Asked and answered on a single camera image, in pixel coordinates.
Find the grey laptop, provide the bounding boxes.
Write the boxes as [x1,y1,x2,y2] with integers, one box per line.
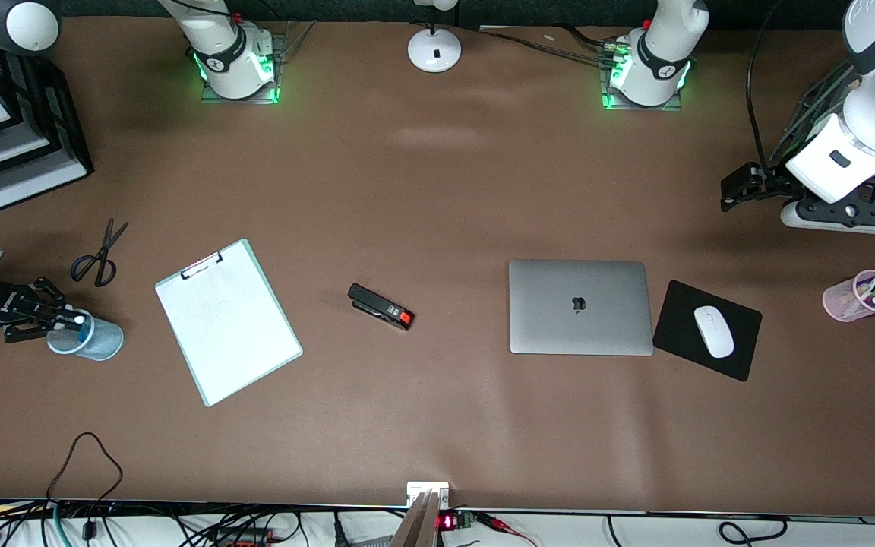
[508,258,655,356]

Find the light blue mesh cup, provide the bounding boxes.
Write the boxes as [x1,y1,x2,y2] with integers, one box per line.
[46,308,125,362]

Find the black scissors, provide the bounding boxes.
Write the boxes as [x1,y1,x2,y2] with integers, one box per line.
[70,218,130,288]

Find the pink translucent cup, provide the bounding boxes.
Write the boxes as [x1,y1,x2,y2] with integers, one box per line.
[823,270,875,323]

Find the white computer mouse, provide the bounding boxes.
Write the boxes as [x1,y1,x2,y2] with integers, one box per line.
[693,305,735,359]

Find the black mouse pad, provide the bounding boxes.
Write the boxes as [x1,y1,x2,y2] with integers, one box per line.
[652,280,763,382]

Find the mint green clipboard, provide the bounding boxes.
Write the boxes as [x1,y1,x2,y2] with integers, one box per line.
[154,238,304,408]

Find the black stacked paper trays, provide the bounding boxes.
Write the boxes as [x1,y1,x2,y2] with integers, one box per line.
[0,14,95,212]

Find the orange black connector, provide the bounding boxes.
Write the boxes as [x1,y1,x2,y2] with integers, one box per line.
[213,526,271,547]

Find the black stapler with red end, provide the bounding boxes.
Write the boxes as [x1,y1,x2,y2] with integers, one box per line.
[347,283,415,332]

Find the white round lamp base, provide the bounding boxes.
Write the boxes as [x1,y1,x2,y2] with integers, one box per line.
[407,0,463,74]

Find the black wire mesh tray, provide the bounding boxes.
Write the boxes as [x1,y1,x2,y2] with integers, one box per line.
[783,59,875,210]

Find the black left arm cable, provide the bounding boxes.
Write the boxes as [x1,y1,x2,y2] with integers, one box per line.
[745,0,788,172]

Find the black looped cable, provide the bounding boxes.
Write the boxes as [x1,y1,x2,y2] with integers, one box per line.
[46,432,124,504]

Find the black cable bundle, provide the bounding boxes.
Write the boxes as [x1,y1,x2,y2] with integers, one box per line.
[475,25,628,65]

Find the black coiled cable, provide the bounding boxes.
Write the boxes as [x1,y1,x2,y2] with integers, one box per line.
[605,515,791,547]

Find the red wire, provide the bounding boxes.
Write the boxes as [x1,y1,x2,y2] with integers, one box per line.
[475,511,539,547]

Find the white camera bracket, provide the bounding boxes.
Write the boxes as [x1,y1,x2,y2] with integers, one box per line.
[406,481,450,508]

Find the wooden post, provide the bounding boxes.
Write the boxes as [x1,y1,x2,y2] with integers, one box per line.
[390,490,442,547]

